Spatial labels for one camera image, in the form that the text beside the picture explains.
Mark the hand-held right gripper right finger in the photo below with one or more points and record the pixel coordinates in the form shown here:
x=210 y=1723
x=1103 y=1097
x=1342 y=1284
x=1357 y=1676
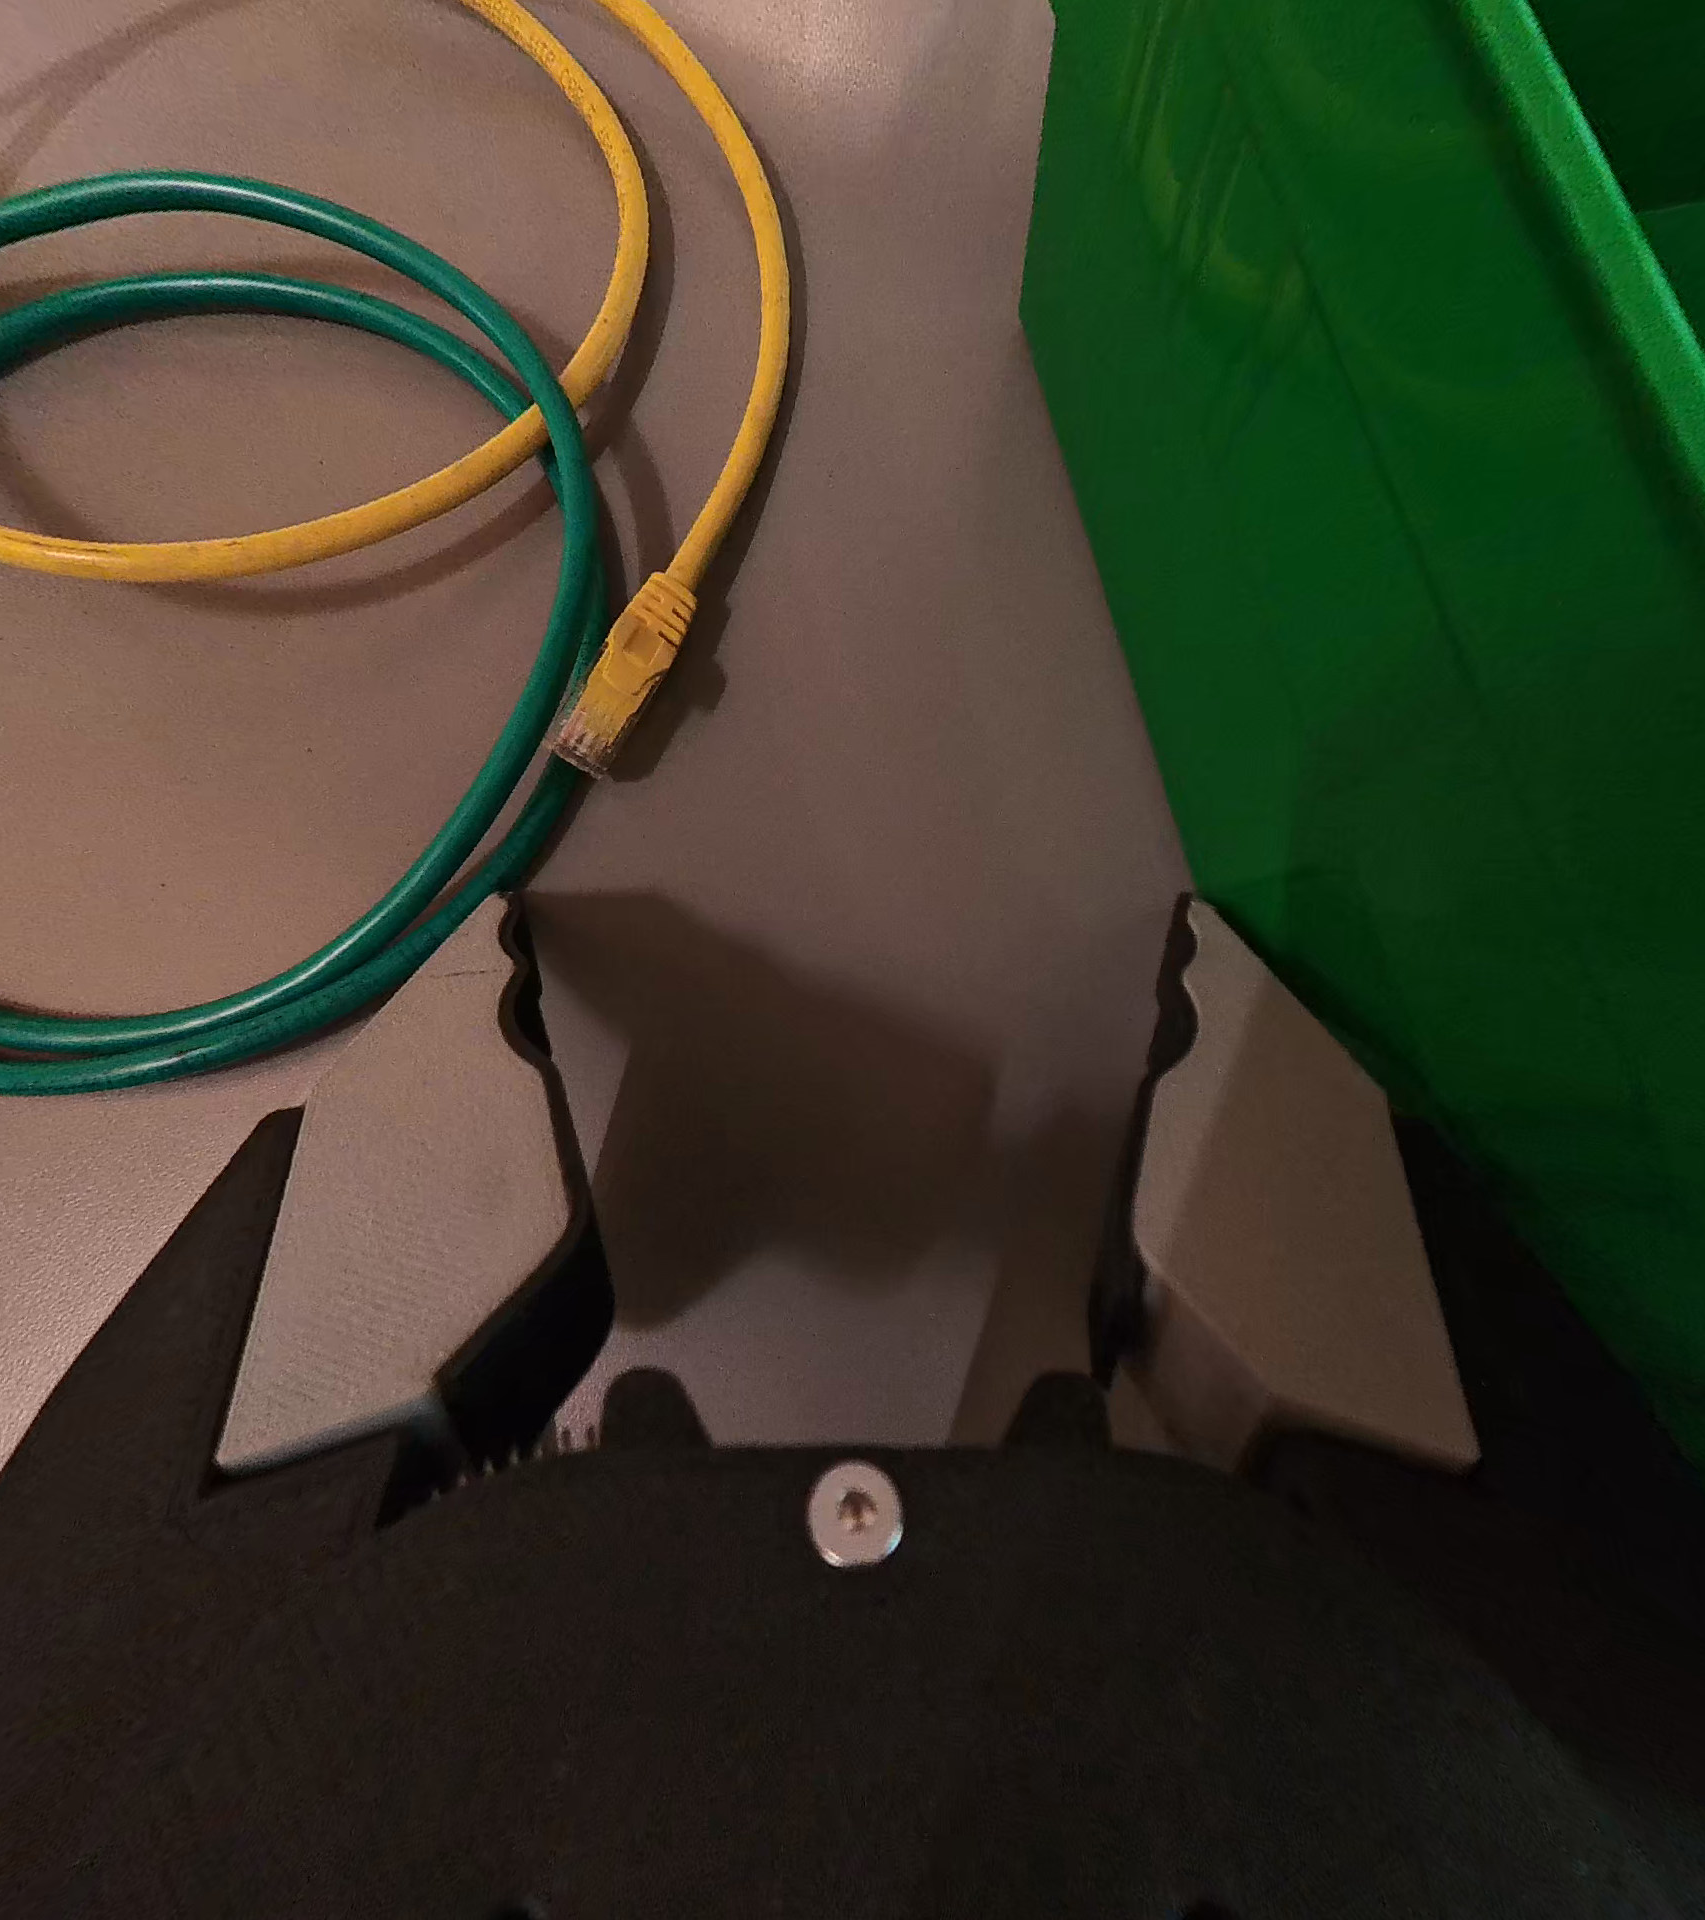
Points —
x=1287 y=1231

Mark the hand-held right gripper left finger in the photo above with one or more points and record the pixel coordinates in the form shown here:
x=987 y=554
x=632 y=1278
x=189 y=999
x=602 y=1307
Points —
x=387 y=1201

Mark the green plastic bin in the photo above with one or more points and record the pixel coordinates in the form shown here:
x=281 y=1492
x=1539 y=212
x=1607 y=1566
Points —
x=1391 y=600

